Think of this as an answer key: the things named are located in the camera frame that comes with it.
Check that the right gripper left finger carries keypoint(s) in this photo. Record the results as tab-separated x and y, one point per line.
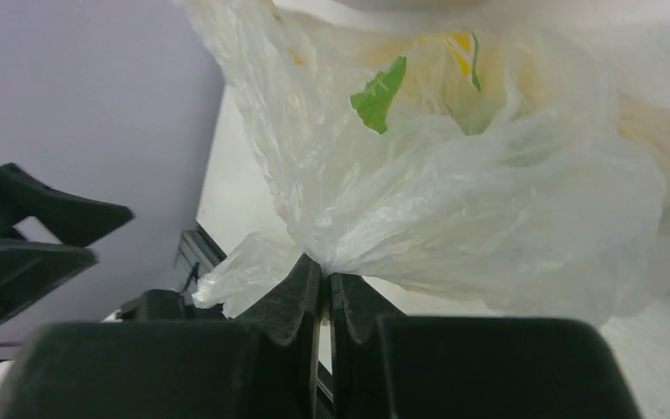
260	365

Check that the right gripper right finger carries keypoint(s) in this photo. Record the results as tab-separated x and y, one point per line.
387	364

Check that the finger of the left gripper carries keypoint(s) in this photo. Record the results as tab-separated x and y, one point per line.
73	220
31	270

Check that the clear plastic bag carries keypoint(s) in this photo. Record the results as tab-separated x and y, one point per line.
550	200

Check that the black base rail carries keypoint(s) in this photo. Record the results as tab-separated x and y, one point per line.
198	254

